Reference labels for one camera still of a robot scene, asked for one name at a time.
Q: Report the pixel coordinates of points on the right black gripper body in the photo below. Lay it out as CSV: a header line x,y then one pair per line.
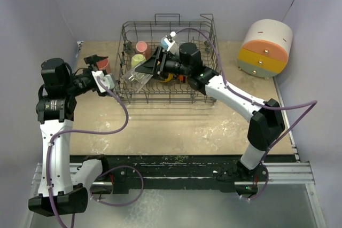
x,y
170,65

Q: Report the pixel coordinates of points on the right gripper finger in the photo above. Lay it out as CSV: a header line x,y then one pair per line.
x,y
155,57
145,68

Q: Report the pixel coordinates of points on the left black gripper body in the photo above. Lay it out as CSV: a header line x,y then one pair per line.
x,y
81,83

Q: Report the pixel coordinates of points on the tall pink tumbler cup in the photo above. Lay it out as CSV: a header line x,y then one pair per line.
x,y
104,64

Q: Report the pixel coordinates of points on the light green faceted mug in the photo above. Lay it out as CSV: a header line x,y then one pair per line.
x,y
137,59

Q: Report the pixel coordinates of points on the clear glass cup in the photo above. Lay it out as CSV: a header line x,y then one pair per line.
x,y
136,79

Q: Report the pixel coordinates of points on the yellow mug black handle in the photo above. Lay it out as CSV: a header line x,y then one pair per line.
x,y
167,79

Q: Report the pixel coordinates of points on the orange mug black handle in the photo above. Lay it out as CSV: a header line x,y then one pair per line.
x,y
182,79

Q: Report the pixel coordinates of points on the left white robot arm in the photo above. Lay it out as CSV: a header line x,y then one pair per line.
x,y
60,192

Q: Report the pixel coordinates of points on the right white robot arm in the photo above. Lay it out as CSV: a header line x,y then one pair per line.
x,y
265,119

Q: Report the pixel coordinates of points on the light blue mug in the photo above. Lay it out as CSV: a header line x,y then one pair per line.
x,y
165,43

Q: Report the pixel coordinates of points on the small pink mug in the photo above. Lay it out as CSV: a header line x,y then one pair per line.
x,y
143,48

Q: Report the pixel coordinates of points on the round pastel drawer cabinet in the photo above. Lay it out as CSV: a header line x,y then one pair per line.
x,y
266,48

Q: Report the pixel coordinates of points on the grey wire dish rack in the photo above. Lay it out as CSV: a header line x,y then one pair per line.
x,y
200,31

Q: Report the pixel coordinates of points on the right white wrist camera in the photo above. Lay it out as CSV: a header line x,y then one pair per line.
x,y
175,46

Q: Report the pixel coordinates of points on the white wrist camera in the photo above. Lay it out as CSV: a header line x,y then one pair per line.
x,y
175,46
103,81

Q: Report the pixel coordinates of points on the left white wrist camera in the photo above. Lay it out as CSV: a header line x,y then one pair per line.
x,y
103,81

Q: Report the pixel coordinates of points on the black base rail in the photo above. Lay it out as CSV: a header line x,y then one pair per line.
x,y
185,172

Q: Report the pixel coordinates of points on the aluminium frame rail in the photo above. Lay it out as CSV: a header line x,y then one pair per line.
x,y
278,173

